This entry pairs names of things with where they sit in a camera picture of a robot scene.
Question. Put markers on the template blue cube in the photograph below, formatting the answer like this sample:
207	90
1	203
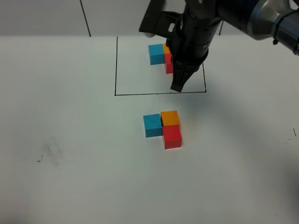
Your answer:
156	54

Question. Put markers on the template red cube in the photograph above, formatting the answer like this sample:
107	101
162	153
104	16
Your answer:
168	63

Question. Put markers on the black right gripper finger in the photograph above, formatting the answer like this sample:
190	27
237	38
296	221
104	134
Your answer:
181	73

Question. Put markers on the template orange cube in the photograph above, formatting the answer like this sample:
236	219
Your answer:
166	49

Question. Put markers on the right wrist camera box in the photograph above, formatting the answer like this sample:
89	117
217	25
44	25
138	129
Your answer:
157	22

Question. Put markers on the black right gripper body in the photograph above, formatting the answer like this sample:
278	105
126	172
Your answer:
194	31

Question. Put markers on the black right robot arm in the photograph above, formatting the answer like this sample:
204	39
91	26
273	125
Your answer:
259	19

